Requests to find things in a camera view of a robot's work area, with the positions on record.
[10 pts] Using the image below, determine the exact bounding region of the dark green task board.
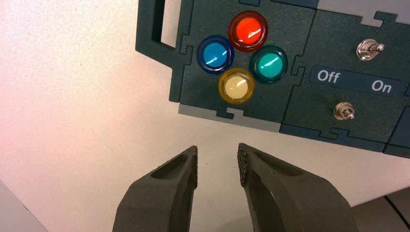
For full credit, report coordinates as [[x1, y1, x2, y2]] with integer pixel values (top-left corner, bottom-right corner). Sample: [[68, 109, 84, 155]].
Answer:
[[135, 0, 410, 159]]

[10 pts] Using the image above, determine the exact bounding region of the yellow round push button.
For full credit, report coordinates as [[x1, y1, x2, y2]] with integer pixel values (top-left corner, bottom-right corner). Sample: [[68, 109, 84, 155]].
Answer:
[[218, 67, 256, 105]]

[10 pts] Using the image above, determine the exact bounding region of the green round push button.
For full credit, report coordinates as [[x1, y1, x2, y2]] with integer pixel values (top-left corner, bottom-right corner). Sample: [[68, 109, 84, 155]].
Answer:
[[249, 44, 289, 85]]

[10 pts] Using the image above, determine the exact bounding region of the silver metal toggle switch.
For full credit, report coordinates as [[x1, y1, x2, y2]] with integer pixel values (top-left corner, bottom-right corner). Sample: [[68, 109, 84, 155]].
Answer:
[[333, 101, 356, 121], [356, 39, 385, 61]]

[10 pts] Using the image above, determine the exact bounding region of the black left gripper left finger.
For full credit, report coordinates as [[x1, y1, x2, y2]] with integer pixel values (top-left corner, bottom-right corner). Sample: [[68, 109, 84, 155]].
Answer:
[[112, 145, 199, 232]]

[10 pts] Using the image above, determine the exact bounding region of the blue round push button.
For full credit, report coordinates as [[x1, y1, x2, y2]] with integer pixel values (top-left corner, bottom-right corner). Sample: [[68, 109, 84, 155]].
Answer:
[[196, 35, 235, 75]]

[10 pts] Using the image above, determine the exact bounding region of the red round push button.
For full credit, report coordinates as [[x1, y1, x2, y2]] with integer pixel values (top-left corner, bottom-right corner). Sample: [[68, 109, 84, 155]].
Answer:
[[227, 10, 269, 53]]

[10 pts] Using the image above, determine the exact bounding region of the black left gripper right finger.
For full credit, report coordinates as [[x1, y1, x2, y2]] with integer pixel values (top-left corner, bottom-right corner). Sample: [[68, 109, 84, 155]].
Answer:
[[237, 143, 359, 232]]

